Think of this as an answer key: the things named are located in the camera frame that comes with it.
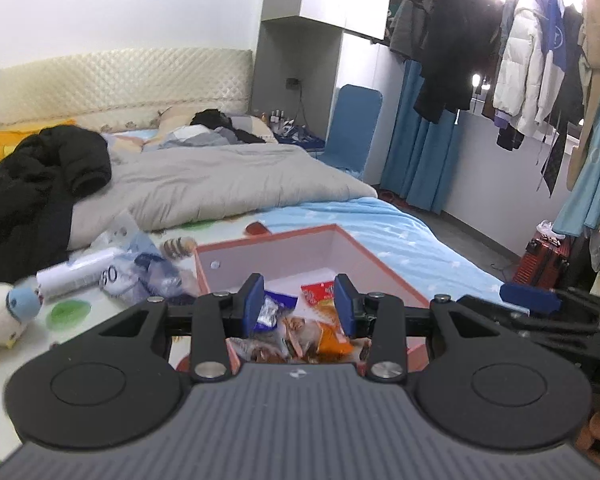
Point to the light blue hanging cloth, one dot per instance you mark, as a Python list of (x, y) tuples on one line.
[(595, 185)]

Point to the blue and white jacket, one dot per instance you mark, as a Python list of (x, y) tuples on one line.
[(557, 35)]

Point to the grey hanging jacket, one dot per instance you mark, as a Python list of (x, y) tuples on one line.
[(412, 20)]

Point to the yellow pillow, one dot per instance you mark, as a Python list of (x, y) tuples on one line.
[(5, 142)]

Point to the black wall charger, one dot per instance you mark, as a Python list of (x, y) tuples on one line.
[(294, 83)]

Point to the white tube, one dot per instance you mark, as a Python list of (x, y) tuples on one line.
[(75, 272)]

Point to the clear plastic bag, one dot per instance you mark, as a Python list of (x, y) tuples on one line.
[(150, 265)]

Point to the cream quilted headboard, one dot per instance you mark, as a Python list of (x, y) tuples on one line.
[(130, 80)]

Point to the penguin plush toy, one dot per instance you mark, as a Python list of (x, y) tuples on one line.
[(0, 315)]

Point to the fruit print mat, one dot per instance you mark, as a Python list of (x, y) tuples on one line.
[(80, 320)]

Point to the pile of snack packets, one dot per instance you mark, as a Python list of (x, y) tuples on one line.
[(325, 335)]

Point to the black puffer jacket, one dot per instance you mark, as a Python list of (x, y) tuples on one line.
[(25, 200)]

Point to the small bottles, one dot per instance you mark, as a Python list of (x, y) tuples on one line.
[(275, 117)]

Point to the orange cardboard box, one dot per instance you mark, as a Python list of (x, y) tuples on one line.
[(360, 260)]

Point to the clothes pile on bed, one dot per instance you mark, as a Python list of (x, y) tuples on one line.
[(205, 132)]

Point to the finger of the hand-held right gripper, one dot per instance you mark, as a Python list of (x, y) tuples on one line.
[(530, 297)]

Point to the red suitcase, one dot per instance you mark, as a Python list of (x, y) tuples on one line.
[(540, 265)]

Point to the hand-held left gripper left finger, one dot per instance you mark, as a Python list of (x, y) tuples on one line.
[(252, 305)]

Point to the white plastic bag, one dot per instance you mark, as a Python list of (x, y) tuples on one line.
[(550, 230)]

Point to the black hanging coat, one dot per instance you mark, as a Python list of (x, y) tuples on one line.
[(455, 50)]

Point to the blue chair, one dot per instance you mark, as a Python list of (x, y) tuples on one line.
[(352, 130)]

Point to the grey duvet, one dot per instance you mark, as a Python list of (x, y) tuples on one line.
[(220, 180)]

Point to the blue curtain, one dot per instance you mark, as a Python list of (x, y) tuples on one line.
[(420, 160)]

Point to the white puffer jacket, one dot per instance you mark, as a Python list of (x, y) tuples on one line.
[(520, 70)]

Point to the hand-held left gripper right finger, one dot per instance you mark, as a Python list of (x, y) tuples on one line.
[(345, 305)]

